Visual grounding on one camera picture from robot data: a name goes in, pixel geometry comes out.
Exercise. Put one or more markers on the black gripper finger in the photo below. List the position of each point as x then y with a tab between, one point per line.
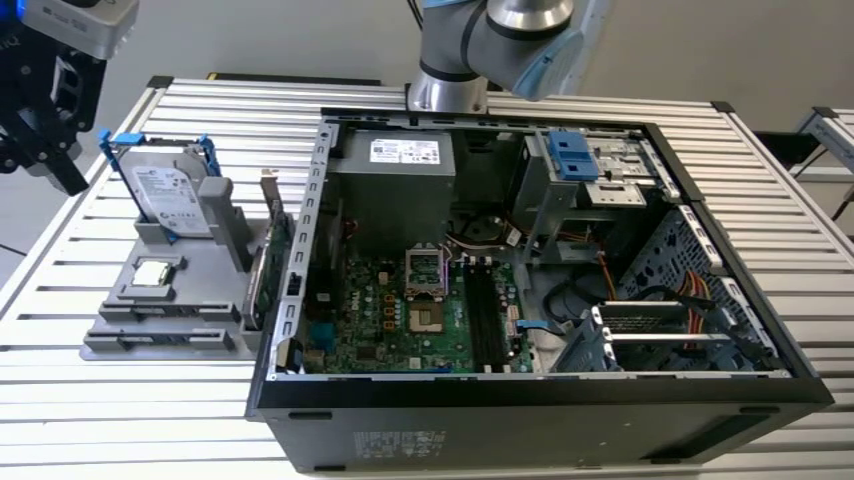
21	135
94	100

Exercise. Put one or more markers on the green graphics card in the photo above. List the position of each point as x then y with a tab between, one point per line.
277	250

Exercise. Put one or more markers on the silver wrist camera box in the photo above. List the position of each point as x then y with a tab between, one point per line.
88	27

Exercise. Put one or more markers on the blue plastic drive latch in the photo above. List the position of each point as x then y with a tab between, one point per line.
571	155

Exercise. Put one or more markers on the black RAM slot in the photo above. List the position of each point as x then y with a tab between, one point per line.
472	315
489	315
480	315

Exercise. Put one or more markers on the hard disk in blue carrier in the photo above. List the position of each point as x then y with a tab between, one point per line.
164	195

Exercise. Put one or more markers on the black open PC case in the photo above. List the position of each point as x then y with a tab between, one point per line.
468	435

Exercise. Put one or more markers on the grey plastic parts rack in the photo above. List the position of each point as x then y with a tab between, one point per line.
201	280

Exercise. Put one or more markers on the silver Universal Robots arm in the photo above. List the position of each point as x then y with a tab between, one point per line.
461	40

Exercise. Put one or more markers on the silver CPU chip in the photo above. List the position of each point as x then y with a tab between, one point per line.
153	274

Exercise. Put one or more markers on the CPU socket with gold pins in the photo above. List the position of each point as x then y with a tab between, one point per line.
428	317

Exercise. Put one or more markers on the perforated metal disk cage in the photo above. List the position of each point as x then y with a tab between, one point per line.
668	260

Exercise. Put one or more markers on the grey power supply unit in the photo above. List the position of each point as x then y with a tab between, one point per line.
394	200

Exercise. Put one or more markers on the green Dell motherboard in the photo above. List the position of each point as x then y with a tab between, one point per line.
374	320

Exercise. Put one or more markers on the round black fan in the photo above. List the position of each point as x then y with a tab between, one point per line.
484	230

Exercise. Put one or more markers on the thin socket locking lever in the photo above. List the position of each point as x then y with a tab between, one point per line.
445	272

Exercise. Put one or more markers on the teal VGA port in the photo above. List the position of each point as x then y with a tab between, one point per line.
322	336

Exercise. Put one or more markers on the metal slat side table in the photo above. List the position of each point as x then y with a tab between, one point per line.
824	125

